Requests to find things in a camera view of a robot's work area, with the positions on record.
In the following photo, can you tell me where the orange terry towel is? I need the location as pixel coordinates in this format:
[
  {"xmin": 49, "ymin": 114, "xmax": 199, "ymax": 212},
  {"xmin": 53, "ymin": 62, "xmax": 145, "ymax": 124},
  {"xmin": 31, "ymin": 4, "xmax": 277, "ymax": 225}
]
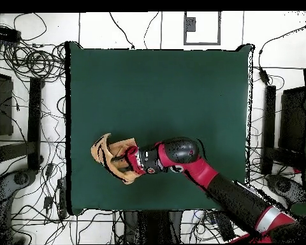
[{"xmin": 91, "ymin": 133, "xmax": 146, "ymax": 185}]

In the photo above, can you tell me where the narrow black power strip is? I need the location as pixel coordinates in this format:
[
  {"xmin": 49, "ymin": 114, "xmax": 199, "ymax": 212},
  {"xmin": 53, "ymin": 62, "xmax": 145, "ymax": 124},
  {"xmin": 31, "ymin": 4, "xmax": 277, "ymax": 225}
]
[{"xmin": 57, "ymin": 178, "xmax": 68, "ymax": 219}]

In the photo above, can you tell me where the dark green table cloth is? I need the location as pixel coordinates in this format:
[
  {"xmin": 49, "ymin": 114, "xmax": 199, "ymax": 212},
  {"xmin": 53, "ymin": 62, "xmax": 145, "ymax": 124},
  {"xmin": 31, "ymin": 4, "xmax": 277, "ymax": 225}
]
[{"xmin": 65, "ymin": 41, "xmax": 254, "ymax": 216}]

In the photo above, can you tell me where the black power adapter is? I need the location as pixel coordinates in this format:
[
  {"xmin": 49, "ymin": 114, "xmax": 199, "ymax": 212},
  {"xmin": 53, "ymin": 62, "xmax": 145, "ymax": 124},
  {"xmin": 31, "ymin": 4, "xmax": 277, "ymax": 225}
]
[
  {"xmin": 259, "ymin": 69, "xmax": 270, "ymax": 85},
  {"xmin": 43, "ymin": 196, "xmax": 54, "ymax": 210}
]

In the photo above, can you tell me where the dark wheeled stand base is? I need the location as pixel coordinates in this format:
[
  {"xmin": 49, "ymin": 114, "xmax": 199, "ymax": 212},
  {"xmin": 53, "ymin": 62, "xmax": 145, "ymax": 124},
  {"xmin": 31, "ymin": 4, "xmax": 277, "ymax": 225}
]
[
  {"xmin": 0, "ymin": 169, "xmax": 38, "ymax": 205},
  {"xmin": 266, "ymin": 174, "xmax": 306, "ymax": 205}
]

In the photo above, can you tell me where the black box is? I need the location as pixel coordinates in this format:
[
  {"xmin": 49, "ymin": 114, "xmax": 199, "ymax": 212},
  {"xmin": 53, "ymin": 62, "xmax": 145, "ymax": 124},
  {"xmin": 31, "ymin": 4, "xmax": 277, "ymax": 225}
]
[
  {"xmin": 0, "ymin": 72, "xmax": 14, "ymax": 137},
  {"xmin": 279, "ymin": 86, "xmax": 306, "ymax": 154}
]

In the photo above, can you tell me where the dark grey square plate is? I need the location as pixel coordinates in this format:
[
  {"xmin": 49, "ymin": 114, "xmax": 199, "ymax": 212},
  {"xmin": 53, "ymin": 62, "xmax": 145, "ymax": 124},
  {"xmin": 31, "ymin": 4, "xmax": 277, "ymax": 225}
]
[{"xmin": 186, "ymin": 17, "xmax": 196, "ymax": 33}]

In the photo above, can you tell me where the long black power strip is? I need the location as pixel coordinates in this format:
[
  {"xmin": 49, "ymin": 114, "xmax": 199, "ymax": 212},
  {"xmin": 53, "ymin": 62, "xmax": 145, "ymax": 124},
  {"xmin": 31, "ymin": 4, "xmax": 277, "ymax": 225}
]
[{"xmin": 0, "ymin": 25, "xmax": 22, "ymax": 43}]

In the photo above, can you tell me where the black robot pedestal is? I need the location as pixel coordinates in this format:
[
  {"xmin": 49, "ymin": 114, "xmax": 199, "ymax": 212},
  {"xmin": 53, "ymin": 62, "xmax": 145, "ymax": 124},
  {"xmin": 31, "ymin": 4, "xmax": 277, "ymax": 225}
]
[{"xmin": 122, "ymin": 210, "xmax": 183, "ymax": 244}]

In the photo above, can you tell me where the thin black cable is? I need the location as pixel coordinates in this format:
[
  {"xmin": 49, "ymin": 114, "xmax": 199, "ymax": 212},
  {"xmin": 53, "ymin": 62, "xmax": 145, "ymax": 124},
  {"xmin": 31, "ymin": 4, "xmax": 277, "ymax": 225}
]
[
  {"xmin": 108, "ymin": 11, "xmax": 135, "ymax": 50},
  {"xmin": 143, "ymin": 11, "xmax": 160, "ymax": 50}
]

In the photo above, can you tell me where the grey floor frame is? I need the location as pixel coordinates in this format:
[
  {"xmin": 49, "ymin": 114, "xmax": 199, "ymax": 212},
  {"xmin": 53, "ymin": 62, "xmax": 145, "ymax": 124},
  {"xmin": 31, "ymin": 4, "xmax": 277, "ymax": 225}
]
[{"xmin": 183, "ymin": 11, "xmax": 222, "ymax": 46}]

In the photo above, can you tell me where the black cable coil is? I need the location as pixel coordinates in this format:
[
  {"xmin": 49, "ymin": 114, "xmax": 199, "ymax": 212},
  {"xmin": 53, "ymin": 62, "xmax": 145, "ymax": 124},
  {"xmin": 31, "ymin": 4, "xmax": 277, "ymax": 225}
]
[{"xmin": 0, "ymin": 38, "xmax": 66, "ymax": 82}]

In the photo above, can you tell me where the looped black cable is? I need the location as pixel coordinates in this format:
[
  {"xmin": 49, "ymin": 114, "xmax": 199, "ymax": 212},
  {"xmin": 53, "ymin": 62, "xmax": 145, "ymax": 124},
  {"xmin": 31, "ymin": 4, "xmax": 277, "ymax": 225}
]
[{"xmin": 13, "ymin": 13, "xmax": 47, "ymax": 41}]

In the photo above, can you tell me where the long black cable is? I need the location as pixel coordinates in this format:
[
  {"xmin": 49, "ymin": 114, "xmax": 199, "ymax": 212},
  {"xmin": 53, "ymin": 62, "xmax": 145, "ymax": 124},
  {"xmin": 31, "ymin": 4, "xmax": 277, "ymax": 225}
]
[{"xmin": 258, "ymin": 15, "xmax": 306, "ymax": 70}]

